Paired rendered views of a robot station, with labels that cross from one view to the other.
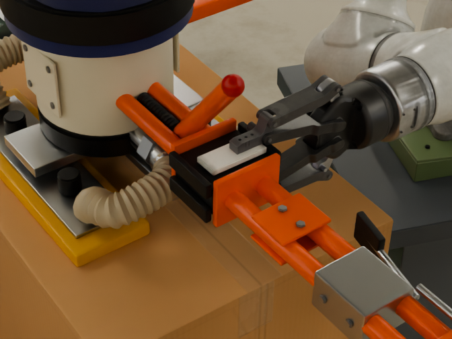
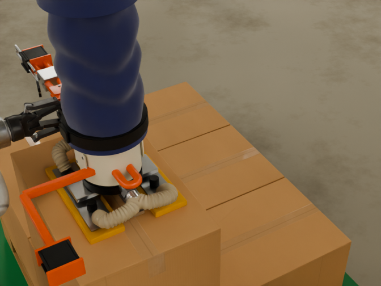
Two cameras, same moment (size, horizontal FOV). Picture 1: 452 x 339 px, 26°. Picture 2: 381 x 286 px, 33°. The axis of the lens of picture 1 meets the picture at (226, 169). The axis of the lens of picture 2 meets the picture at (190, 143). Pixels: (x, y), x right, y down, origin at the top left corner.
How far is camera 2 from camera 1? 2.45 m
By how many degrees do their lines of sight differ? 102
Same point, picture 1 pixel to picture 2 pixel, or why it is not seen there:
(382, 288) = (45, 70)
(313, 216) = (54, 88)
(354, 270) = (50, 74)
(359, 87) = (12, 117)
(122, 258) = not seen: hidden behind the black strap
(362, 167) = not seen: outside the picture
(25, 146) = (148, 163)
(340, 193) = (24, 163)
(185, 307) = not seen: hidden behind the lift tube
